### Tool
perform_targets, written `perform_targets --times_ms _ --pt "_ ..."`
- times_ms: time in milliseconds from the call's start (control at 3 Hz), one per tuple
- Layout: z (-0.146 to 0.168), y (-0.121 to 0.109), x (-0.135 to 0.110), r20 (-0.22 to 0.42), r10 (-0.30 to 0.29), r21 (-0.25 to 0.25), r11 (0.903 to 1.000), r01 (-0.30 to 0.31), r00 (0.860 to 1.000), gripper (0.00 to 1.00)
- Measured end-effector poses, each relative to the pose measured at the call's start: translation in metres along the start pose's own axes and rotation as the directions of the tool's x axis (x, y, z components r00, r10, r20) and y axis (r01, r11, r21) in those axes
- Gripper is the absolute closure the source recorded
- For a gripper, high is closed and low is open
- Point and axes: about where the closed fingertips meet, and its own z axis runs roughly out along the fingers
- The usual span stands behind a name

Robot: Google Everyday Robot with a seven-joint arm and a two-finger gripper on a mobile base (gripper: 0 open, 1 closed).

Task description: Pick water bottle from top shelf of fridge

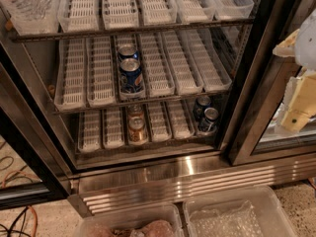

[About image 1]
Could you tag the brown soda can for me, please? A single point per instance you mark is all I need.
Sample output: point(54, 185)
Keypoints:
point(136, 130)
point(135, 111)

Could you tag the dark blue can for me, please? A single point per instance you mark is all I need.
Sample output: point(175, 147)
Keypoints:
point(201, 104)
point(208, 120)

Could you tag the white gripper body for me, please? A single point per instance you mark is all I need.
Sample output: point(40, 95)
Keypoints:
point(306, 43)

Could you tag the right clear plastic bin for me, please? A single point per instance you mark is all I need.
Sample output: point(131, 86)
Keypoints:
point(249, 212)

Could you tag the stainless steel fridge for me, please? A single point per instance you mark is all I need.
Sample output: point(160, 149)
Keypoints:
point(177, 161)

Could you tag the clear plastic water bottle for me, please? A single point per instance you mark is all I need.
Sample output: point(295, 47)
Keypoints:
point(27, 10)

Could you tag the rear brown soda can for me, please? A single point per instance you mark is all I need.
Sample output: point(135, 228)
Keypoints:
point(135, 111)

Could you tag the front dark blue can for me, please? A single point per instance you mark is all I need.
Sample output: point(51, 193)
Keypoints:
point(208, 120)

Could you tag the rear dark blue can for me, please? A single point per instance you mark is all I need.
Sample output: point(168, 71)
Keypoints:
point(201, 104)

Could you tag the left clear plastic bin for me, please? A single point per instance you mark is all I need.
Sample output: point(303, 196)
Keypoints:
point(158, 220)

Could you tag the front brown soda can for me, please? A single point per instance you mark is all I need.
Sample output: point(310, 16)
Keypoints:
point(136, 130)

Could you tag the clear plastic bin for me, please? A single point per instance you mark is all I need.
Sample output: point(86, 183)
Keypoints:
point(158, 220)
point(249, 212)

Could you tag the front blue pepsi can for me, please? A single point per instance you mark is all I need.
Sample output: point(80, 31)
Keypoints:
point(130, 74)

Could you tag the open fridge door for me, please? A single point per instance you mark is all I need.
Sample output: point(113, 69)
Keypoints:
point(21, 127)

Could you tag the rear blue pepsi can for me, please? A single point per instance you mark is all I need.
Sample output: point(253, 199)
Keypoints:
point(127, 51)

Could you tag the middle wire shelf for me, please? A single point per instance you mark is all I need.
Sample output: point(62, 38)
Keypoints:
point(56, 111)

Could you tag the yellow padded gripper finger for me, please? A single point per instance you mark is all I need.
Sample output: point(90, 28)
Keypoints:
point(299, 102)
point(287, 47)

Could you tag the top wire shelf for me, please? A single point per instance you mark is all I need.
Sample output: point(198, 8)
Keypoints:
point(14, 37)

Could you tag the wire shelf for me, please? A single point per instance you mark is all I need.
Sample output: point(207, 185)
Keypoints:
point(56, 111)
point(14, 37)

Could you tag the blue pepsi can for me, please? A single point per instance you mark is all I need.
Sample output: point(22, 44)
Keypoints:
point(127, 51)
point(130, 74)

